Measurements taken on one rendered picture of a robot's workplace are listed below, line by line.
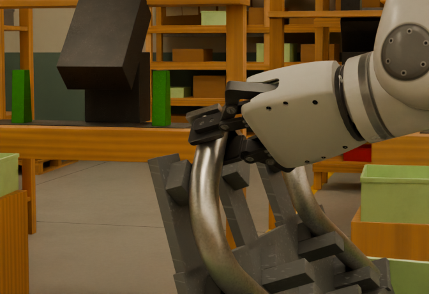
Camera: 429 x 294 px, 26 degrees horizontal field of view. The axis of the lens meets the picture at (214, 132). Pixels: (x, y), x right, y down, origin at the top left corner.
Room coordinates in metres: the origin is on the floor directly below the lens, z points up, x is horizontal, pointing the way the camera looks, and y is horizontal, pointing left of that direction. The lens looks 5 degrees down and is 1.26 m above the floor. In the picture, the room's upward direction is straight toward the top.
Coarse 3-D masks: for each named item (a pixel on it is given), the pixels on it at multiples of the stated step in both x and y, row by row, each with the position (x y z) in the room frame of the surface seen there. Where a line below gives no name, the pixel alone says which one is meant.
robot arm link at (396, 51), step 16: (400, 0) 0.76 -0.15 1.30; (416, 0) 0.75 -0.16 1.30; (384, 16) 0.77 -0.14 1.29; (400, 16) 0.76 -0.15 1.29; (416, 16) 0.75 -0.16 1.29; (384, 32) 0.77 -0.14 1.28; (400, 32) 0.76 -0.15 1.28; (416, 32) 0.75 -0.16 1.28; (384, 48) 0.76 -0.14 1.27; (400, 48) 0.75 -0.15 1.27; (416, 48) 0.75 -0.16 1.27; (384, 64) 0.76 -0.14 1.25; (400, 64) 0.75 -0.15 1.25; (416, 64) 0.74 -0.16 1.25; (384, 80) 0.76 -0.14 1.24; (400, 80) 0.75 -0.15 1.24; (416, 80) 0.74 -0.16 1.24; (400, 96) 0.76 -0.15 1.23; (416, 96) 0.75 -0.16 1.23
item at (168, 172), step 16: (160, 160) 0.93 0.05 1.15; (176, 160) 0.95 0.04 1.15; (160, 176) 0.92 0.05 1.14; (176, 176) 0.92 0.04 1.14; (160, 192) 0.92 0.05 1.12; (176, 192) 0.92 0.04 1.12; (160, 208) 0.92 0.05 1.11; (176, 208) 0.93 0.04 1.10; (176, 224) 0.92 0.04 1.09; (176, 240) 0.91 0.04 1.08; (192, 240) 0.93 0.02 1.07; (176, 256) 0.91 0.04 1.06; (192, 256) 0.93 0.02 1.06; (240, 256) 1.01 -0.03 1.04; (176, 272) 0.91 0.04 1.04; (192, 272) 0.92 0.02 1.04; (208, 272) 0.94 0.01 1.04; (176, 288) 0.90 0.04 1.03; (192, 288) 0.91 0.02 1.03
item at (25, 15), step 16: (32, 16) 6.41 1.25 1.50; (32, 32) 6.41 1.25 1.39; (32, 48) 6.40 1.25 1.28; (32, 64) 6.40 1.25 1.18; (32, 80) 6.39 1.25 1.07; (32, 96) 6.39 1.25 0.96; (32, 112) 6.39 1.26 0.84; (32, 160) 6.37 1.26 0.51; (32, 176) 6.37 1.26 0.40; (32, 192) 6.36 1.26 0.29; (32, 208) 6.36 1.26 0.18; (32, 224) 6.36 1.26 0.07
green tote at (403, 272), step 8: (392, 264) 1.33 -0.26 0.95; (400, 264) 1.33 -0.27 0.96; (408, 264) 1.32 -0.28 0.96; (416, 264) 1.32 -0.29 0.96; (424, 264) 1.31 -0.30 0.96; (392, 272) 1.33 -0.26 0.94; (400, 272) 1.33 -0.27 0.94; (408, 272) 1.32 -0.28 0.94; (416, 272) 1.32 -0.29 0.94; (424, 272) 1.31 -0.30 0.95; (392, 280) 1.33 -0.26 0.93; (400, 280) 1.33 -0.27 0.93; (408, 280) 1.32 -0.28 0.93; (416, 280) 1.32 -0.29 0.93; (424, 280) 1.31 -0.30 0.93; (400, 288) 1.33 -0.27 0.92; (408, 288) 1.32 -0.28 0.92; (416, 288) 1.32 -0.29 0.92; (424, 288) 1.31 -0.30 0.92
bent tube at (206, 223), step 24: (192, 120) 0.96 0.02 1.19; (216, 144) 0.94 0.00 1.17; (192, 168) 0.92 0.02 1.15; (216, 168) 0.92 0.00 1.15; (192, 192) 0.90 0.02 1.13; (216, 192) 0.90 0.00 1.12; (192, 216) 0.89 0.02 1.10; (216, 216) 0.89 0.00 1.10; (216, 240) 0.88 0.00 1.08; (216, 264) 0.88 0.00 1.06; (240, 288) 0.90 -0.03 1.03
